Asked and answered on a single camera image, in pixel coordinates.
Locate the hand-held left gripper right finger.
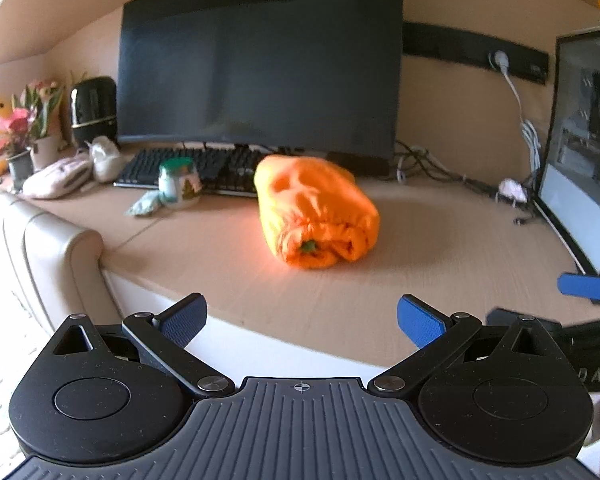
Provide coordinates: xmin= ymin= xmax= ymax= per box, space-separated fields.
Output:
xmin=367 ymin=294 xmax=561 ymax=398

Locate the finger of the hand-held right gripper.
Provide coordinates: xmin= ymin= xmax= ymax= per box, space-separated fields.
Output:
xmin=486 ymin=307 xmax=566 ymax=342
xmin=556 ymin=272 xmax=600 ymax=307

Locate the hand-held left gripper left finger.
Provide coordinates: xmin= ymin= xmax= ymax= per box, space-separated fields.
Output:
xmin=47 ymin=292 xmax=236 ymax=397

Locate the orange fleece garment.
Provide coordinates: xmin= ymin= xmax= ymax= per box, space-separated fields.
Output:
xmin=254 ymin=155 xmax=381 ymax=271

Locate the white computer case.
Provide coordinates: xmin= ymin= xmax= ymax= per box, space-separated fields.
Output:
xmin=532 ymin=25 xmax=600 ymax=278

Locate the pinkish white crumpled cloth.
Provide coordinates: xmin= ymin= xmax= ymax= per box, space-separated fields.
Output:
xmin=496 ymin=178 xmax=527 ymax=207

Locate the pale green wrapper packet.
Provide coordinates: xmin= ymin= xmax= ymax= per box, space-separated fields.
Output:
xmin=125 ymin=190 xmax=163 ymax=217

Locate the glass jar with green lid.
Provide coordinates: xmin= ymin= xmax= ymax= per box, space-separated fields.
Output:
xmin=158 ymin=156 xmax=202 ymax=210

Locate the beige padded chair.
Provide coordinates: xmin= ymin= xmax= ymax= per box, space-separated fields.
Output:
xmin=0 ymin=182 xmax=126 ymax=461

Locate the black keyboard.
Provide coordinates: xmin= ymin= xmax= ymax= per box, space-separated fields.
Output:
xmin=112 ymin=146 xmax=271 ymax=198

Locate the pink fabric pouch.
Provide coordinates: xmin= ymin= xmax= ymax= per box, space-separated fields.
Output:
xmin=22 ymin=152 xmax=93 ymax=200

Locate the flower plant in white pot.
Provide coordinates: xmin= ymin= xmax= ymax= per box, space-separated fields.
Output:
xmin=12 ymin=79 xmax=66 ymax=171

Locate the pink flower in dark pot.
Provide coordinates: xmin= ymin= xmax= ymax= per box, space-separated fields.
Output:
xmin=0 ymin=107 xmax=36 ymax=193

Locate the black round speaker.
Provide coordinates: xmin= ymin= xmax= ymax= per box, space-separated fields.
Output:
xmin=70 ymin=76 xmax=118 ymax=148

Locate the black curved monitor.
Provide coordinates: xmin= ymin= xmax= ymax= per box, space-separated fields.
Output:
xmin=116 ymin=0 xmax=405 ymax=177

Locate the black cable tangle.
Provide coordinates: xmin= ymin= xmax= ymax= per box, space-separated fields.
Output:
xmin=395 ymin=140 xmax=501 ymax=196

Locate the white plug and cable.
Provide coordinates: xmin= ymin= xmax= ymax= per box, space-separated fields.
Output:
xmin=489 ymin=50 xmax=543 ymax=176

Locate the black wall power strip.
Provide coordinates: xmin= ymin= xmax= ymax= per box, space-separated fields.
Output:
xmin=402 ymin=21 xmax=550 ymax=86

